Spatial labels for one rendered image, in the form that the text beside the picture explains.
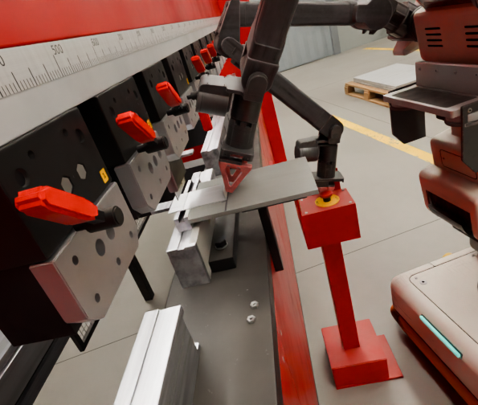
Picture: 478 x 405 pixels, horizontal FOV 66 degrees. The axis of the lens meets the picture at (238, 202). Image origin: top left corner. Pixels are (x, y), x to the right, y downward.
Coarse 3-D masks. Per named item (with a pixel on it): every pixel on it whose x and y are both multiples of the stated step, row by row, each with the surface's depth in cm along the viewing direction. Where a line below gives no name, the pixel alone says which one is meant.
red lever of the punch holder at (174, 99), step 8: (160, 88) 59; (168, 88) 59; (168, 96) 61; (176, 96) 62; (168, 104) 64; (176, 104) 64; (184, 104) 66; (168, 112) 67; (176, 112) 66; (184, 112) 67
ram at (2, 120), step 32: (0, 0) 30; (32, 0) 34; (64, 0) 40; (96, 0) 49; (128, 0) 62; (160, 0) 85; (192, 0) 135; (0, 32) 29; (32, 32) 33; (64, 32) 39; (96, 32) 46; (192, 32) 118; (128, 64) 55; (32, 96) 31; (64, 96) 36; (0, 128) 26; (32, 128) 30
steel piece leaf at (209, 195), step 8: (192, 192) 85; (200, 192) 83; (208, 192) 82; (216, 192) 81; (224, 192) 76; (192, 200) 81; (200, 200) 79; (208, 200) 78; (216, 200) 77; (224, 200) 77; (184, 208) 78
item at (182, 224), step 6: (198, 180) 91; (186, 186) 89; (192, 186) 91; (186, 192) 86; (180, 216) 77; (174, 222) 75; (180, 222) 76; (186, 222) 75; (180, 228) 76; (186, 228) 76
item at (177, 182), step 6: (174, 162) 76; (180, 162) 81; (174, 168) 76; (180, 168) 80; (174, 174) 75; (180, 174) 78; (174, 180) 74; (180, 180) 78; (168, 186) 75; (174, 186) 74; (180, 186) 80; (174, 192) 75; (180, 192) 79
